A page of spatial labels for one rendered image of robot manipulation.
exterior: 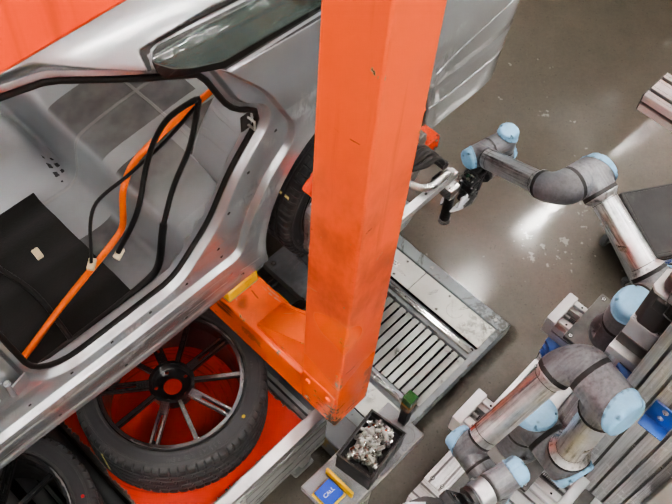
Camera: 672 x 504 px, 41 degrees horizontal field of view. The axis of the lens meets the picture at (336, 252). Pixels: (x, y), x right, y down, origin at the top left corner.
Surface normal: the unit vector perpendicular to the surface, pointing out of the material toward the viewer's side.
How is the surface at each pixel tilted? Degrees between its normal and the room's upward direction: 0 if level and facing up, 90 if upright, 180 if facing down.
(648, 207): 0
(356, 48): 90
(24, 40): 90
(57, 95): 10
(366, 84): 90
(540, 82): 0
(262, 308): 0
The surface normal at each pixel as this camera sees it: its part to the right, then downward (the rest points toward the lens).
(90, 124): -0.07, -0.43
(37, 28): 0.72, 0.61
